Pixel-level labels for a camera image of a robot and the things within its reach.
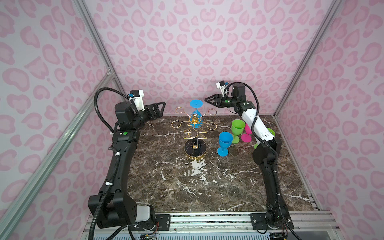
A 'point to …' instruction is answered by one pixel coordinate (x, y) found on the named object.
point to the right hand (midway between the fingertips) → (209, 99)
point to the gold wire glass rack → (195, 148)
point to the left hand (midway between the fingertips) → (159, 101)
